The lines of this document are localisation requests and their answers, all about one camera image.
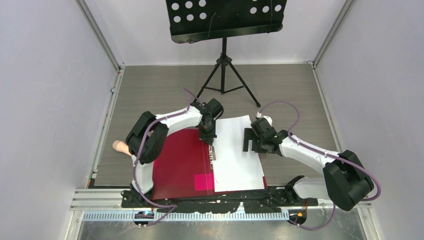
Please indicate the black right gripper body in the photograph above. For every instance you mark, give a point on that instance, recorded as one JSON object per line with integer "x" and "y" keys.
{"x": 261, "y": 148}

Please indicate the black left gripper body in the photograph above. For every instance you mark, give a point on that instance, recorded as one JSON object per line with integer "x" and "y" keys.
{"x": 208, "y": 133}

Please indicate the stack of white paper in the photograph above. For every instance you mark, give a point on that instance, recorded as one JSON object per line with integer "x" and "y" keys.
{"x": 233, "y": 168}

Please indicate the red plastic folder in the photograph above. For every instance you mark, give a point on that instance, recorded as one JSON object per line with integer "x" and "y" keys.
{"x": 183, "y": 168}

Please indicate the pink plastic cylinder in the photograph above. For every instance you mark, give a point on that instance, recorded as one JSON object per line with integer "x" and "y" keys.
{"x": 121, "y": 147}

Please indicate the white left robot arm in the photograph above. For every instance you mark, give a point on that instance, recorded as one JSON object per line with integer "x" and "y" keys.
{"x": 147, "y": 137}

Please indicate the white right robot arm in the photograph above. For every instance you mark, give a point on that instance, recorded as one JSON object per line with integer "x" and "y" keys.
{"x": 343, "y": 178}

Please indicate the metal folder clip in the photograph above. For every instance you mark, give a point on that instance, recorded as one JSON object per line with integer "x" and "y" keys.
{"x": 211, "y": 155}

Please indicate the black music stand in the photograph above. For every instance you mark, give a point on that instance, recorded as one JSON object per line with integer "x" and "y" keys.
{"x": 193, "y": 21}

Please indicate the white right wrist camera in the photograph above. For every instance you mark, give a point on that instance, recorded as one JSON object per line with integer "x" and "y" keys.
{"x": 259, "y": 115}

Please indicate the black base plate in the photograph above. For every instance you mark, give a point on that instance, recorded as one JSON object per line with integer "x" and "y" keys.
{"x": 266, "y": 200}

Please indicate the aluminium frame rail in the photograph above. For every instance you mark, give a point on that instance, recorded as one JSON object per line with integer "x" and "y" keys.
{"x": 150, "y": 216}

